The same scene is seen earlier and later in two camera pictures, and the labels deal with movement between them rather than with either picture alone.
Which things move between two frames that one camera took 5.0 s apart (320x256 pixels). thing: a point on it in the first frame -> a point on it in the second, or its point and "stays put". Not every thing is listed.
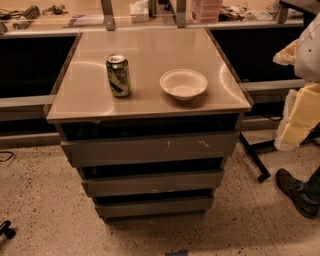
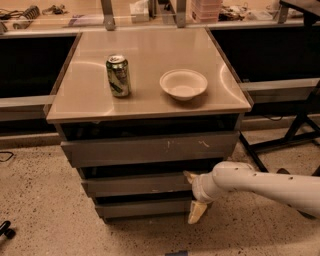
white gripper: [309, 58] -> [199, 189]
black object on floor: [8, 232] stays put
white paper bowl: [183, 84] stays put
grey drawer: [152, 183] stays put
